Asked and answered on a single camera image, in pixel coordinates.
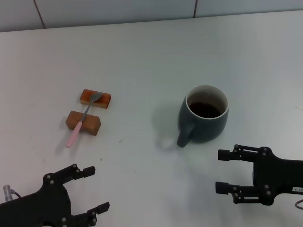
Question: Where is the brown arched wooden block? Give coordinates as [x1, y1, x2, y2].
[65, 110, 102, 137]

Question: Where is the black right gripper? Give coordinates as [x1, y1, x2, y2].
[215, 144, 303, 206]

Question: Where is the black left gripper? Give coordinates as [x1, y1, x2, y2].
[0, 163, 111, 227]

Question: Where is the pink handled metal spoon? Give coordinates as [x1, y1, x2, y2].
[65, 92, 103, 149]

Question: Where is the flat orange wooden block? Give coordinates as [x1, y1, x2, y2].
[79, 88, 112, 109]

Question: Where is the dark grey ceramic coffee cup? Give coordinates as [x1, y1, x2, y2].
[177, 85, 230, 148]

